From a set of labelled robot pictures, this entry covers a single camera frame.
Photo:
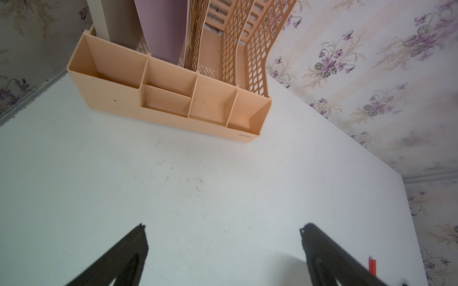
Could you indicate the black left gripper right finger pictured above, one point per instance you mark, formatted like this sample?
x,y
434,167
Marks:
x,y
329,264

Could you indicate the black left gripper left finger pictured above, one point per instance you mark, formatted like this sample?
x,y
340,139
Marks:
x,y
122,265

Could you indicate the red marker pen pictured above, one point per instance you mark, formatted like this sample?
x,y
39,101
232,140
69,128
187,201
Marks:
x,y
372,266

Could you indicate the peach plastic desk organizer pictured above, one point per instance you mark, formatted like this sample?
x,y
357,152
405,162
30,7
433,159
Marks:
x,y
221,89

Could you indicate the beige folder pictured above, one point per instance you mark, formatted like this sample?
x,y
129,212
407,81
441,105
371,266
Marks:
x,y
116,21

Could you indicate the purple folder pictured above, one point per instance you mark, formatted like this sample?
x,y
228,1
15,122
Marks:
x,y
164,25

